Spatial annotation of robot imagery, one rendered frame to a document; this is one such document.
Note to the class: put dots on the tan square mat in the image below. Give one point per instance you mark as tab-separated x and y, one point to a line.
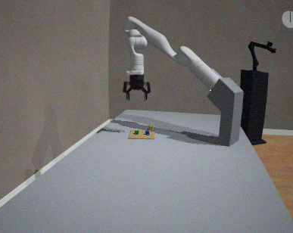
141	134

